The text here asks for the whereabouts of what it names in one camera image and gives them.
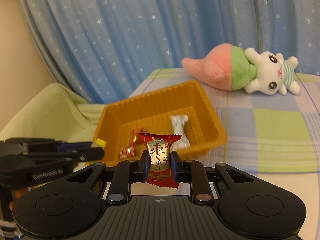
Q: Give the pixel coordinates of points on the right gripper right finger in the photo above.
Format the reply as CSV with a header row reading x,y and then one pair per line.
x,y
193,173

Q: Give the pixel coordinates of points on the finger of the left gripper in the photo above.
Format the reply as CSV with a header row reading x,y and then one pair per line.
x,y
45,145
14,162

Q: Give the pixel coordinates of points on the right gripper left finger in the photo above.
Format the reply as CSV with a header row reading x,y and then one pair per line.
x,y
123,175

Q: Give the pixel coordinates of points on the red patterned candy packet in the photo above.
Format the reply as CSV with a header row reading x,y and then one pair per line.
x,y
129,151

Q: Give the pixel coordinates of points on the red gold jujube packet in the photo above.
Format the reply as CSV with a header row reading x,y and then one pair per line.
x,y
158,146

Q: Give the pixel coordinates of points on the yellow candy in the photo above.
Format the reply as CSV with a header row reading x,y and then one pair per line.
x,y
99,142

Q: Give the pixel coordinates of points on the left hand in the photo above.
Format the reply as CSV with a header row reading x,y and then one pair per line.
x,y
15,194

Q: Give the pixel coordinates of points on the silver green snack packet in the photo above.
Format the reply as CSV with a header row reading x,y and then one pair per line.
x,y
178,122

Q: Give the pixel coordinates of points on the light green sofa cover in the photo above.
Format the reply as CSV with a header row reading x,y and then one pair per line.
x,y
55,113

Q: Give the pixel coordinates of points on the golden plastic tray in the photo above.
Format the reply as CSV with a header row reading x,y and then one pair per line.
x,y
152,112

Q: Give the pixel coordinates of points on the plaid checkered tablecloth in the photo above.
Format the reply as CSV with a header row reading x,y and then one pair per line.
x,y
275,138

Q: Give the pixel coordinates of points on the pink carrot bunny plush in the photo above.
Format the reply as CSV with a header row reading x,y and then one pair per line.
x,y
228,67

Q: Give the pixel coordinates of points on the blue star curtain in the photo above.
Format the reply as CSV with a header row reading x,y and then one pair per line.
x,y
104,49

